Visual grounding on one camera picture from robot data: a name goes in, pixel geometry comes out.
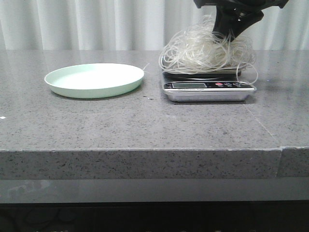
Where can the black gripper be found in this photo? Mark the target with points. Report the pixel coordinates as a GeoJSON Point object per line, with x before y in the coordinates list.
{"type": "Point", "coordinates": [229, 23]}

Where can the white vermicelli noodle bundle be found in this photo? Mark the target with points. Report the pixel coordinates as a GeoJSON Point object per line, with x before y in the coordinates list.
{"type": "Point", "coordinates": [198, 49]}

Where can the silver black kitchen scale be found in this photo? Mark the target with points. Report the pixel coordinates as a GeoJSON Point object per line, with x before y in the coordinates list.
{"type": "Point", "coordinates": [216, 86]}

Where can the light green round plate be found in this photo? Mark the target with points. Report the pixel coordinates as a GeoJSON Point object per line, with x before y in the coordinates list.
{"type": "Point", "coordinates": [91, 81]}

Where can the white pleated curtain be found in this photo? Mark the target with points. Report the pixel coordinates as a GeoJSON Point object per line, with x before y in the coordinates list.
{"type": "Point", "coordinates": [133, 24]}

